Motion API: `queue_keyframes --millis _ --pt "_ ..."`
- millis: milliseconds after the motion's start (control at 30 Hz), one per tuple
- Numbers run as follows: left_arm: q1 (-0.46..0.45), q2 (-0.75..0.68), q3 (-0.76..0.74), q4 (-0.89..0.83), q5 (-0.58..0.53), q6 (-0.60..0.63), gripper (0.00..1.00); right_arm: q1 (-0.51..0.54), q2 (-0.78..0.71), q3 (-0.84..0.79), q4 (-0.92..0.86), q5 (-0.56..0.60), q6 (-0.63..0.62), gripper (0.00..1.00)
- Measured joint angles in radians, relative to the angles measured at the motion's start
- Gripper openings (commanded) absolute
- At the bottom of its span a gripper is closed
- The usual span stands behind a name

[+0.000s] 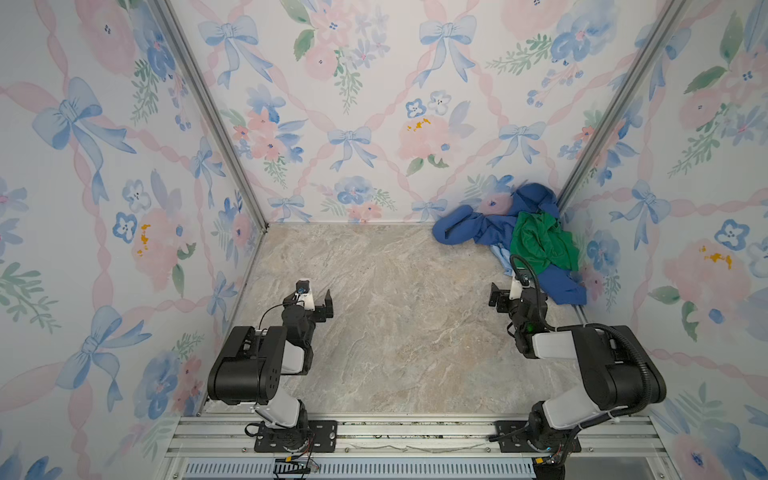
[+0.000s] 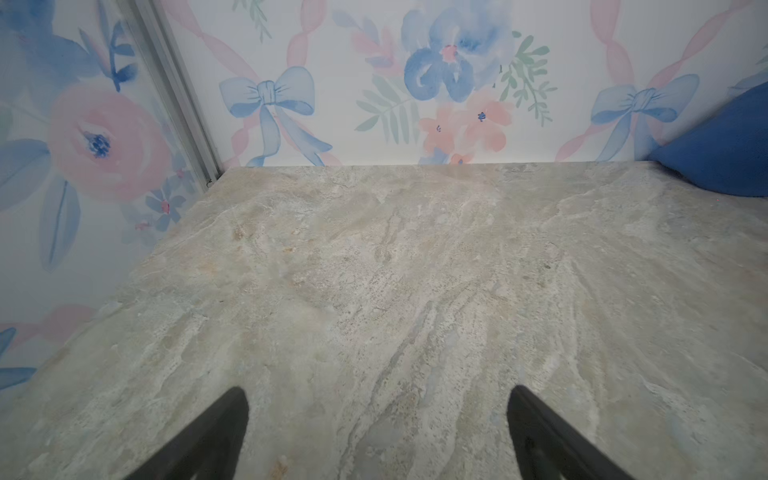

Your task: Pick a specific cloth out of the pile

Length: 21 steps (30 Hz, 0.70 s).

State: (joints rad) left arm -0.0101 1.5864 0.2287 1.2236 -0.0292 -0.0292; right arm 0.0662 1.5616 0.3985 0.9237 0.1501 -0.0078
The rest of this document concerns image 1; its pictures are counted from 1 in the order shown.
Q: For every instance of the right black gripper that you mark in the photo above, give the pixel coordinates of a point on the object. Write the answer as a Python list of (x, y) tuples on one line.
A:
[(501, 298)]

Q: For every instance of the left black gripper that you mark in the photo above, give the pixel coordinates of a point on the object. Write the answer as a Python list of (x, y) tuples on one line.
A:
[(323, 307)]

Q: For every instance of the light blue shirt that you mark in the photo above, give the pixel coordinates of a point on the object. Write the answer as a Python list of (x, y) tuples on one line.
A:
[(503, 256)]

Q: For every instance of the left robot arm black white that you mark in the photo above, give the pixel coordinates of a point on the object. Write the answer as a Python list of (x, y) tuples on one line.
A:
[(249, 369)]

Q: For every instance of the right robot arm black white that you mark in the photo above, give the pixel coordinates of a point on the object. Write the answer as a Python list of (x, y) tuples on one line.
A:
[(616, 377)]

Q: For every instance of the green cloth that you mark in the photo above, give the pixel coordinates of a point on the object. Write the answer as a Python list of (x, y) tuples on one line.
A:
[(539, 239)]

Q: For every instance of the dark blue shirt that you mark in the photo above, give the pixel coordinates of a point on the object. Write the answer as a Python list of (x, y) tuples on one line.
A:
[(493, 223)]

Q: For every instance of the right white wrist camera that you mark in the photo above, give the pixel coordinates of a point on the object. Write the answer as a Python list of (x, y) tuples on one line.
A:
[(516, 289)]

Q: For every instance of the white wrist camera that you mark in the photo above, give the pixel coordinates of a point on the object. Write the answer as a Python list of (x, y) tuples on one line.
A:
[(516, 289), (303, 295)]

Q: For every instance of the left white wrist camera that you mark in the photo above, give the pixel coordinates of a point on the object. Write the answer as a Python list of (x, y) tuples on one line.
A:
[(303, 295)]

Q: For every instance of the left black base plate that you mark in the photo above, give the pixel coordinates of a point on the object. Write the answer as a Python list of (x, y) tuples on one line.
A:
[(316, 436)]

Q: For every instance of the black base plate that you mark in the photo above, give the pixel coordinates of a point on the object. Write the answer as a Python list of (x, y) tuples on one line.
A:
[(517, 436), (316, 436)]

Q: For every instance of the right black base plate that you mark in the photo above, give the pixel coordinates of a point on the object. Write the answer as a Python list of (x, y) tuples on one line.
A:
[(517, 436)]

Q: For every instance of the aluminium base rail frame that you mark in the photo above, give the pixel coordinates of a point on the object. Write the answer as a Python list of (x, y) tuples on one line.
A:
[(410, 446)]

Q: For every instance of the left aluminium corner post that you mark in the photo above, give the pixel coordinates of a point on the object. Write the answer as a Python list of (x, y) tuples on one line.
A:
[(169, 23)]

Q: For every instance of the aluminium corner post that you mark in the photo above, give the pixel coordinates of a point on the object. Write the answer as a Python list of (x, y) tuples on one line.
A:
[(169, 23), (658, 36)]

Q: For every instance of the right aluminium corner post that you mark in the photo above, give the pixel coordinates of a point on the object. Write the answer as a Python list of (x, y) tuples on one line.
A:
[(658, 36)]

